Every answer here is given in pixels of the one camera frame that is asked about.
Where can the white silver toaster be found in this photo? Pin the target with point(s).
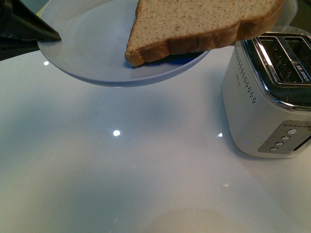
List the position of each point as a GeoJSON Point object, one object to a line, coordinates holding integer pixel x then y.
{"type": "Point", "coordinates": [267, 95]}

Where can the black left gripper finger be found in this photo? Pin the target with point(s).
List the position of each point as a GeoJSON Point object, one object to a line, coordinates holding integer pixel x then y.
{"type": "Point", "coordinates": [21, 28]}

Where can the slice of brown bread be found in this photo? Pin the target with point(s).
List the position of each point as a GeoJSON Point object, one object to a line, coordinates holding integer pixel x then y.
{"type": "Point", "coordinates": [170, 27]}

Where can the grey round plate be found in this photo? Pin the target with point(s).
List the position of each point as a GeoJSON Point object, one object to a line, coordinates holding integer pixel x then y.
{"type": "Point", "coordinates": [94, 35]}

